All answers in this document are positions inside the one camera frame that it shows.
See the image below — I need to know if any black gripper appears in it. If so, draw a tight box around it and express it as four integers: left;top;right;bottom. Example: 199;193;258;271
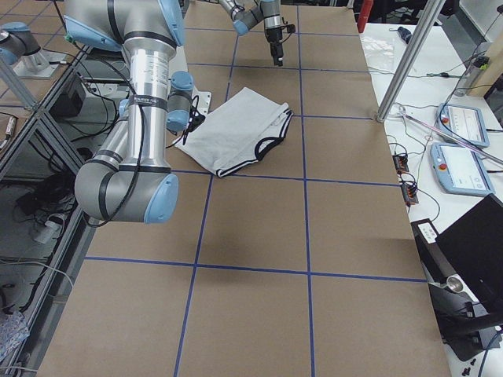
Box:
264;15;296;66

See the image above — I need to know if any grey cartoon print t-shirt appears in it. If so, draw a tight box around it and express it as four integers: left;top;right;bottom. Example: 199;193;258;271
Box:
176;87;292;178

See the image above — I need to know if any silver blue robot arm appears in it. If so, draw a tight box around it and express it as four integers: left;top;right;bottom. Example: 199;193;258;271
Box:
217;0;296;67
64;1;193;225

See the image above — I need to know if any background silver blue robot arm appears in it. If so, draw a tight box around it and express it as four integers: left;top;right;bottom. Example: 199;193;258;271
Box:
1;21;41;65

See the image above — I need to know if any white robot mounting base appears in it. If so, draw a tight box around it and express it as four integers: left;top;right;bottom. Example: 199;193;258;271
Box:
167;91;206;132

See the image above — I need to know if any clear plastic bag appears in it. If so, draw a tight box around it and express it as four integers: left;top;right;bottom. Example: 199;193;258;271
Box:
360;35;395;71

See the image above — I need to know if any red fire extinguisher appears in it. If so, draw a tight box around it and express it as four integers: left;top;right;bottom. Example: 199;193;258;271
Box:
357;0;374;33

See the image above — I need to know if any far blue teach pendant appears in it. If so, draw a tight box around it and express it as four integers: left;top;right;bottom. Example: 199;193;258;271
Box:
436;103;490;148

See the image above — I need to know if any blue teach pendant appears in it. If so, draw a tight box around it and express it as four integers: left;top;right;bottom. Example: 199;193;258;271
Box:
430;143;495;197
436;103;490;148

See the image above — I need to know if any near blue teach pendant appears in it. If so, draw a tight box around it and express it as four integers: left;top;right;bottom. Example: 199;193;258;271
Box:
430;143;495;197

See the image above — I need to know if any black laptop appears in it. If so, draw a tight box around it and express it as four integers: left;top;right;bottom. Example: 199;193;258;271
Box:
436;194;502;313

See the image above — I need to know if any black monitor stand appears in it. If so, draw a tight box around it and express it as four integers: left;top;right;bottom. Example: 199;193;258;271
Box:
411;219;502;361

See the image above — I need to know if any patterned blue cloth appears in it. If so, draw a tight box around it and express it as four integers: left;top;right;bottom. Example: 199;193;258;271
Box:
1;311;30;361

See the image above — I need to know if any aluminium frame post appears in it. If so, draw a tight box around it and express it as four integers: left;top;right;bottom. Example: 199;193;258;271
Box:
376;0;446;123

